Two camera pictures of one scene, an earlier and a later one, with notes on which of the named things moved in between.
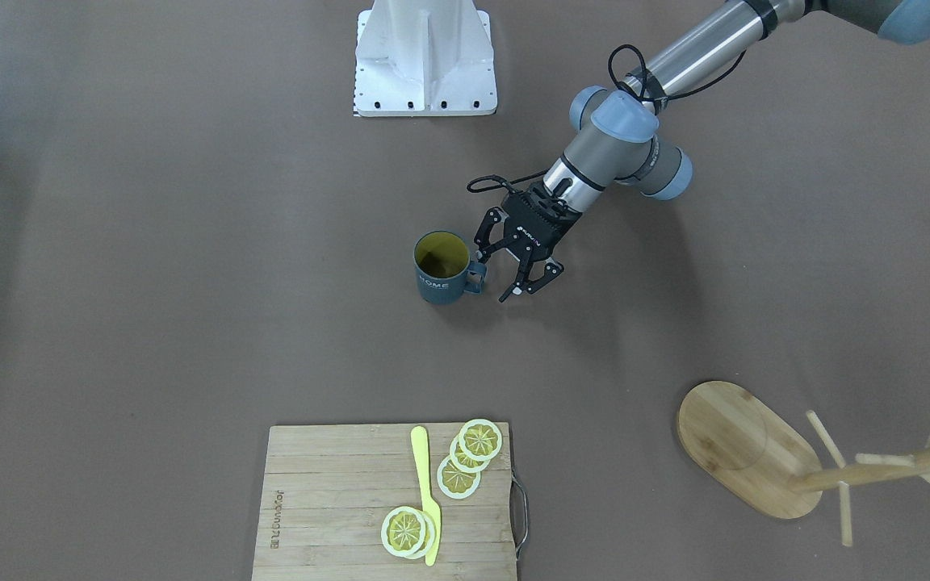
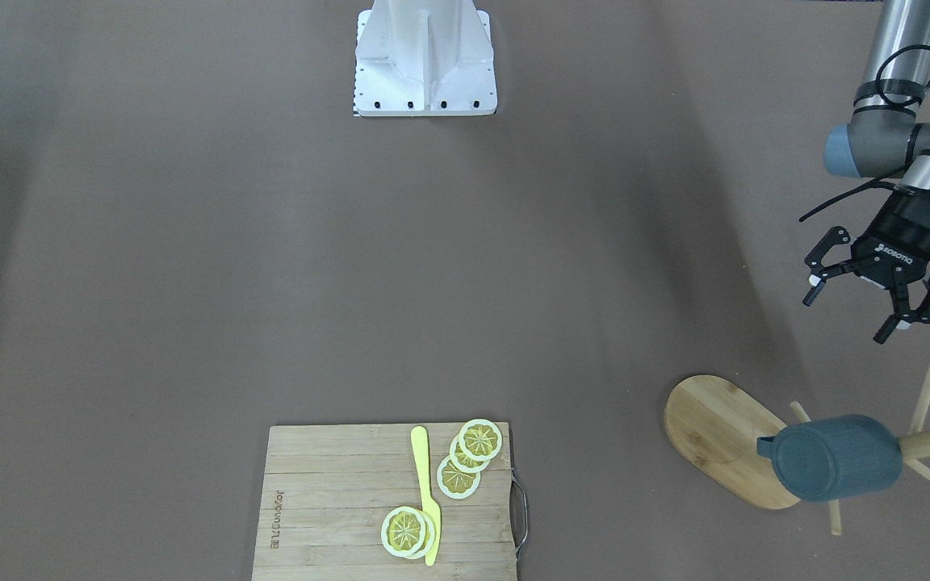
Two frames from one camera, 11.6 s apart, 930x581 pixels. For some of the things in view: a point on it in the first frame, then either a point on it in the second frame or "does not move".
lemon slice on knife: [404, 531] does not move
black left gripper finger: [493, 216] -> [820, 273]
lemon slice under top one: [429, 535] does not move
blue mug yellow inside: [443, 269] -> [836, 458]
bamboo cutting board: [326, 491] does not move
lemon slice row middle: [462, 462] does not move
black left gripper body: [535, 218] -> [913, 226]
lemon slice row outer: [480, 439] does not move
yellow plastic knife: [421, 463] does not move
